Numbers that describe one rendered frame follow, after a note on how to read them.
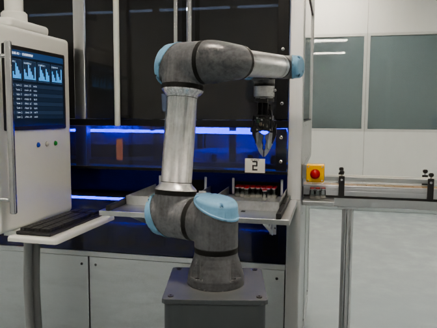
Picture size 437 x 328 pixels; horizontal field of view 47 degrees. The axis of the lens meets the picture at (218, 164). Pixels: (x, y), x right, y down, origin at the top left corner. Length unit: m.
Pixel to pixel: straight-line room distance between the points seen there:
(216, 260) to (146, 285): 1.09
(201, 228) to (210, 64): 0.42
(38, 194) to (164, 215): 0.87
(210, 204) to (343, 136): 5.49
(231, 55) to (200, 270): 0.56
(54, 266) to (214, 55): 1.52
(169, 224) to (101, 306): 1.19
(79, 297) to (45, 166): 0.69
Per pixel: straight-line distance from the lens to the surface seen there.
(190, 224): 1.31
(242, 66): 1.36
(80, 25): 2.39
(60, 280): 2.55
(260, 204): 1.88
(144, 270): 2.35
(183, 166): 1.37
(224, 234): 1.29
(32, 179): 2.10
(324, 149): 6.71
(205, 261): 1.31
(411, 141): 6.77
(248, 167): 2.13
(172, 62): 1.38
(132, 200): 2.01
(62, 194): 2.28
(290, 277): 2.21
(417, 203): 2.26
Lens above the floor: 1.24
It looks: 6 degrees down
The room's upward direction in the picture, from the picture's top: straight up
